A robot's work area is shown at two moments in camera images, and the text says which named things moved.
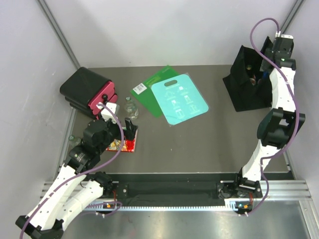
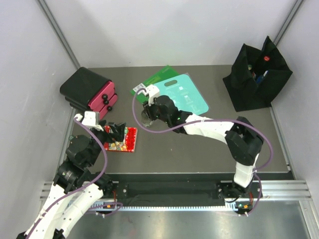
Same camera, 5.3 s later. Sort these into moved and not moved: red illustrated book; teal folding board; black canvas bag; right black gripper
Moved: right black gripper
Not moved: black canvas bag; red illustrated book; teal folding board
